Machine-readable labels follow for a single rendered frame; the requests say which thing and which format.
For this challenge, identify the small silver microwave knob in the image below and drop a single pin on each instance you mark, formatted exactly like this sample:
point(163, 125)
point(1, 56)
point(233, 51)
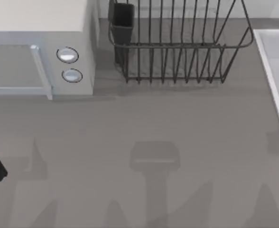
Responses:
point(72, 75)

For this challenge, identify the black cutlery holder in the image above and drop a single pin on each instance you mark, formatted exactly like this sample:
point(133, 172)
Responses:
point(121, 23)

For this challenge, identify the pale microwave oven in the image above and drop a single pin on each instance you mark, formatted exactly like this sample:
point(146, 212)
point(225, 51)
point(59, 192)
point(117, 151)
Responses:
point(82, 16)

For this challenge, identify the large silver microwave knob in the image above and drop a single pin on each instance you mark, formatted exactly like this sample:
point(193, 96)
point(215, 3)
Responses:
point(67, 55)

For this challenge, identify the microwave oven glass door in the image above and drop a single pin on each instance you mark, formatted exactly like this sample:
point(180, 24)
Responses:
point(11, 69)

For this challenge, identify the white sink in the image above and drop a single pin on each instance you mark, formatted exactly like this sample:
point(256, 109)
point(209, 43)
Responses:
point(276, 71)

